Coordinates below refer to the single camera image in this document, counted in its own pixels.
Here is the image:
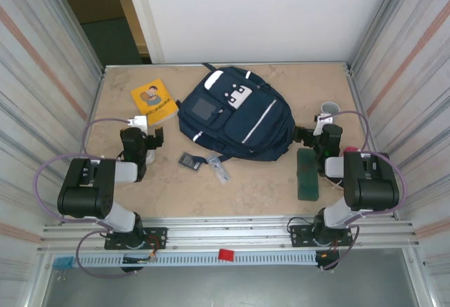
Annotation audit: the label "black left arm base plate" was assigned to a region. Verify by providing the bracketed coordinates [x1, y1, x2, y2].
[104, 227, 169, 251]

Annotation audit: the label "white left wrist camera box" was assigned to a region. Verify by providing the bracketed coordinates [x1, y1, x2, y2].
[126, 115, 148, 134]

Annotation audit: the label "grey plastic cup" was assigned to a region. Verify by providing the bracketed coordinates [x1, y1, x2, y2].
[319, 101, 341, 124]

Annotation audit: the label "aluminium mounting rails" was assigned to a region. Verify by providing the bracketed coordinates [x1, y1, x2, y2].
[41, 215, 421, 254]

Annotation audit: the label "navy blue student backpack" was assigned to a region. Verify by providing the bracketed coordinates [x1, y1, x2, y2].
[175, 62, 297, 163]

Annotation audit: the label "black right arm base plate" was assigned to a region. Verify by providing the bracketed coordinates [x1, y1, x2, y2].
[289, 224, 354, 248]

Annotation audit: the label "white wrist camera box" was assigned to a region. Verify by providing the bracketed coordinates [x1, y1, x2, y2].
[314, 113, 334, 136]
[126, 115, 148, 134]

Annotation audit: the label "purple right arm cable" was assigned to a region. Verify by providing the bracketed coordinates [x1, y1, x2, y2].
[321, 110, 409, 271]

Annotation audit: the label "pale slotted cable duct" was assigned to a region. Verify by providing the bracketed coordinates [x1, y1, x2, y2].
[75, 252, 317, 268]

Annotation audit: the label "clear packet of blue pens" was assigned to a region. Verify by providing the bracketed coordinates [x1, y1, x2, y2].
[205, 152, 231, 184]

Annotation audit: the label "green translucent pencil case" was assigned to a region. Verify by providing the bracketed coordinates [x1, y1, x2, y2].
[296, 148, 321, 202]

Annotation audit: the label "black pocket calculator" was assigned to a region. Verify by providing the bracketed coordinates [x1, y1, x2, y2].
[178, 151, 205, 174]

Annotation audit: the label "blue binder clip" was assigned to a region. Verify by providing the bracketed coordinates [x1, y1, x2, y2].
[51, 256, 75, 282]

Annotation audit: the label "black cable connector block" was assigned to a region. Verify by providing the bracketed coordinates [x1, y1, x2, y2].
[121, 254, 158, 273]
[315, 250, 338, 272]

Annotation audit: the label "beige door frame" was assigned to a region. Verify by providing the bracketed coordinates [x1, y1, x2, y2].
[107, 0, 150, 57]

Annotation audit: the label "yellow paperback book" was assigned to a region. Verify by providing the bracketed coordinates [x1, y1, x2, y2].
[130, 78, 179, 127]

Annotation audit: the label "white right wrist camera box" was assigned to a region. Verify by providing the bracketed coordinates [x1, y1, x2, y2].
[314, 113, 334, 136]

